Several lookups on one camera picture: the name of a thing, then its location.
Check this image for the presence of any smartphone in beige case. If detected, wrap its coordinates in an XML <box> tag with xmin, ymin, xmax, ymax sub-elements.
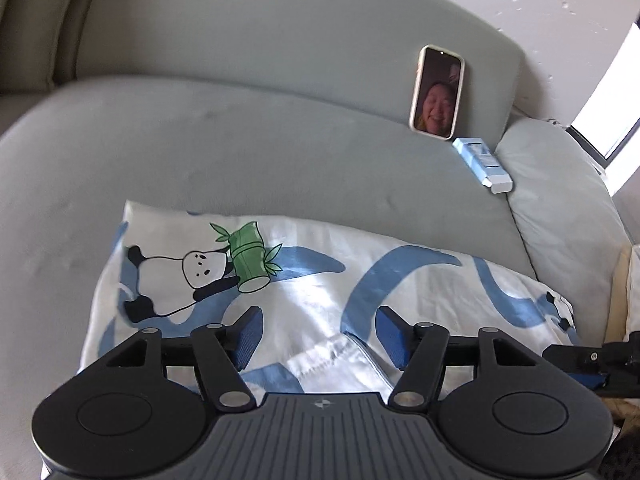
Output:
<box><xmin>408</xmin><ymin>44</ymin><xmax>465</xmax><ymax>140</ymax></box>

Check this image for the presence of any panda print blue white cloth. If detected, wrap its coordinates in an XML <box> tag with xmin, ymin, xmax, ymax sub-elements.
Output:
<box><xmin>81</xmin><ymin>202</ymin><xmax>578</xmax><ymax>396</ymax></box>

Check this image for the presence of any light blue tissue pack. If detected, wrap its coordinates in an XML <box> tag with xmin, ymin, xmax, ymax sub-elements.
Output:
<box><xmin>452</xmin><ymin>138</ymin><xmax>513</xmax><ymax>194</ymax></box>

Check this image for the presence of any grey armrest cushion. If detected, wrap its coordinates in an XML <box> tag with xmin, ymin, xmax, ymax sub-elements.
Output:
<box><xmin>495</xmin><ymin>115</ymin><xmax>631</xmax><ymax>346</ymax></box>

